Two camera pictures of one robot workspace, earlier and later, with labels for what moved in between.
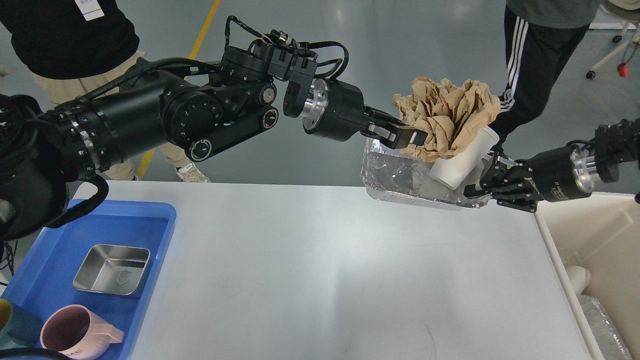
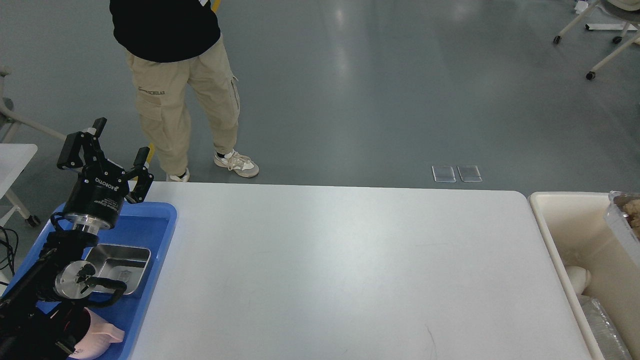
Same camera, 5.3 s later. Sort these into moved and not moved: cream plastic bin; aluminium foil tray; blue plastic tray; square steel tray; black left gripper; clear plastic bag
Moved: black left gripper; aluminium foil tray
Not moved: cream plastic bin; blue plastic tray; clear plastic bag; square steel tray
